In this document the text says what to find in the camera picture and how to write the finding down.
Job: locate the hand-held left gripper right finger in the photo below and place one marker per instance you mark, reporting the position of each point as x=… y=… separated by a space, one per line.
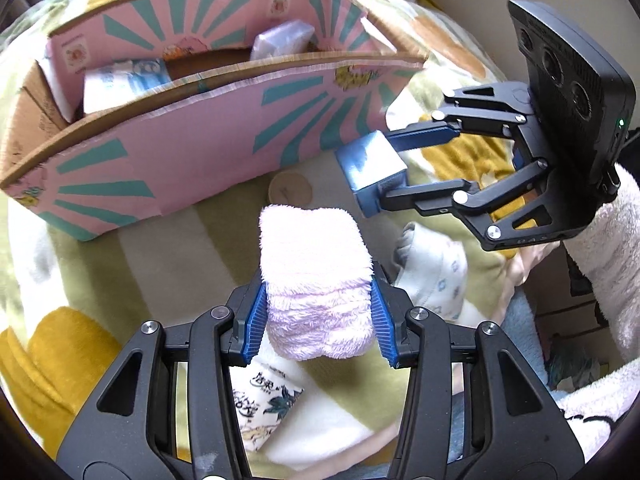
x=383 y=324

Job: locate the white cloth blue pattern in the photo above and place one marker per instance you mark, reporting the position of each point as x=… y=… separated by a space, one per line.
x=435 y=272

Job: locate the floral fleece blanket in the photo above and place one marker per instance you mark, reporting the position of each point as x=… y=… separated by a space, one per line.
x=125 y=285

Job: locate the small blue box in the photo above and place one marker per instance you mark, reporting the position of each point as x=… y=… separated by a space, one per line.
x=371 y=170

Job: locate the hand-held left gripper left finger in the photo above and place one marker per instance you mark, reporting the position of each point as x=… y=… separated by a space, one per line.
x=253 y=326

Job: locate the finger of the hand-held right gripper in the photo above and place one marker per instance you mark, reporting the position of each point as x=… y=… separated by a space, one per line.
x=425 y=136
x=400 y=195

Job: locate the white packet blue print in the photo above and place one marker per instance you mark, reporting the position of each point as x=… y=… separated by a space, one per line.
x=125 y=82

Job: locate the round wooden coaster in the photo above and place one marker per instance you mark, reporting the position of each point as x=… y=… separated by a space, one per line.
x=290 y=188

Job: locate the clear wrapped white packet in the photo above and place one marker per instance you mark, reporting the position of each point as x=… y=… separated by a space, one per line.
x=280 y=40

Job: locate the person's right forearm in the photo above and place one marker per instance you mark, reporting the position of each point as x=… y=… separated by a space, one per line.
x=600 y=265

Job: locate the pink cardboard box teal rays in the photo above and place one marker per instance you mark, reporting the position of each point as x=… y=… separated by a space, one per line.
x=165 y=140

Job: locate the printed floral packet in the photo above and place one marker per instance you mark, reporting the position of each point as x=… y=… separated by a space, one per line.
x=265 y=402

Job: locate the pink fluffy towel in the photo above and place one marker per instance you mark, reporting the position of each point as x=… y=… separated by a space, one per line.
x=315 y=280

